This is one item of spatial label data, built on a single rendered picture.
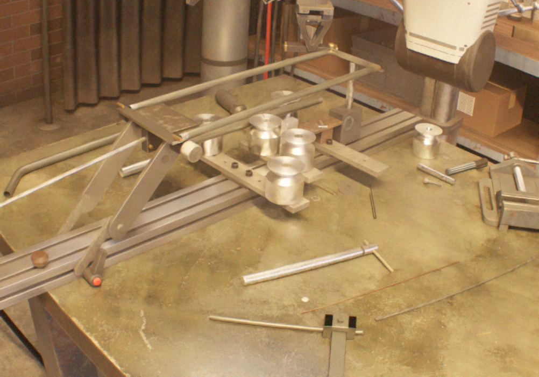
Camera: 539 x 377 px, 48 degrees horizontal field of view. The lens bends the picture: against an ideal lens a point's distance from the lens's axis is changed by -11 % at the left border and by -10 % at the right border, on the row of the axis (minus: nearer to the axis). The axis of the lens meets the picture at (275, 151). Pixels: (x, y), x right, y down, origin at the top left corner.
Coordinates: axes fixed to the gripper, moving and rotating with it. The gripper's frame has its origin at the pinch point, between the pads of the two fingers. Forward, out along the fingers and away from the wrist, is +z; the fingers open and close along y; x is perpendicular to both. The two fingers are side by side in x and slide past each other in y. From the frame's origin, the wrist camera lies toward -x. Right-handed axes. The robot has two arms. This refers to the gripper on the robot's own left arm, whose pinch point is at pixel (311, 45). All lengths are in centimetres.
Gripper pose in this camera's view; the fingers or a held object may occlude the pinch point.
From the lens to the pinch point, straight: 131.4
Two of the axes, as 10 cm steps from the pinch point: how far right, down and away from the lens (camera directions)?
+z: -0.6, 9.0, 4.4
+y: 0.3, 4.4, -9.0
